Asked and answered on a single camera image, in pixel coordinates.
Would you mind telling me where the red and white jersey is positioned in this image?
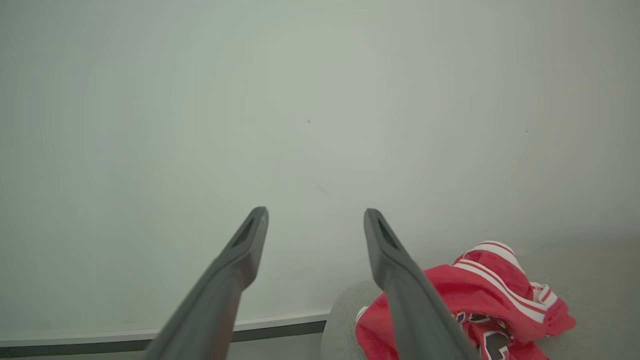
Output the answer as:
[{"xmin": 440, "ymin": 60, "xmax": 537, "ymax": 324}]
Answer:
[{"xmin": 355, "ymin": 241, "xmax": 577, "ymax": 360}]

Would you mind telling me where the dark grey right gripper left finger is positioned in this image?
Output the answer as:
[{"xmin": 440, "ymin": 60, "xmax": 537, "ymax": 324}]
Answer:
[{"xmin": 144, "ymin": 206, "xmax": 270, "ymax": 360}]

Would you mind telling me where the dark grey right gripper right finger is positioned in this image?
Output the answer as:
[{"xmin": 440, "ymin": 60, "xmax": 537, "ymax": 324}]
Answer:
[{"xmin": 363, "ymin": 208, "xmax": 481, "ymax": 360}]

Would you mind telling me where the white and grey baseboard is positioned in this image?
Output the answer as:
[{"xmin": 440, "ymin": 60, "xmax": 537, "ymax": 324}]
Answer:
[{"xmin": 0, "ymin": 310, "xmax": 332, "ymax": 359}]

